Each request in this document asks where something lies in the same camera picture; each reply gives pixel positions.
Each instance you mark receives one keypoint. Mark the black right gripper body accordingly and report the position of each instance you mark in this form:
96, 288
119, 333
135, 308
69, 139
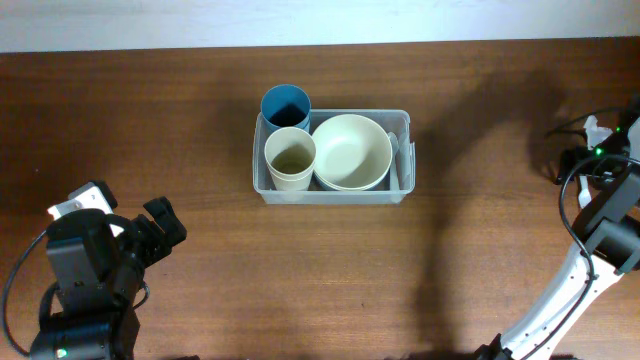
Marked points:
611, 145

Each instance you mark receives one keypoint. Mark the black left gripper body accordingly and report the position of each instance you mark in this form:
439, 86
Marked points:
144, 243

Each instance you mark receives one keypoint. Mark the white plastic fork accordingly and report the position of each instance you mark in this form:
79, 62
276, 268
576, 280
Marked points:
584, 195

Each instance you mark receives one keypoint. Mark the beige plastic cup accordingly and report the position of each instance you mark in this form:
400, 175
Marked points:
298, 184
290, 153

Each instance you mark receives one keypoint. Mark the blue plastic cup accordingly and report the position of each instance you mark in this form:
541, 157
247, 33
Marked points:
286, 105

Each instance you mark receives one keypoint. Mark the white plastic spoon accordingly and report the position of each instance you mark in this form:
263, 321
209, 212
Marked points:
393, 176

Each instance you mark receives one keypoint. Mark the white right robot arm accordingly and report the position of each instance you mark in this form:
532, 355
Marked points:
605, 237

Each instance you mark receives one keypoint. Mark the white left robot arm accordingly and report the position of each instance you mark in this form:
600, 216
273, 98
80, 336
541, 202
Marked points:
99, 261

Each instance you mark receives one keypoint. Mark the clear plastic container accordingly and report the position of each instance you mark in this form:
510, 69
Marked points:
391, 120

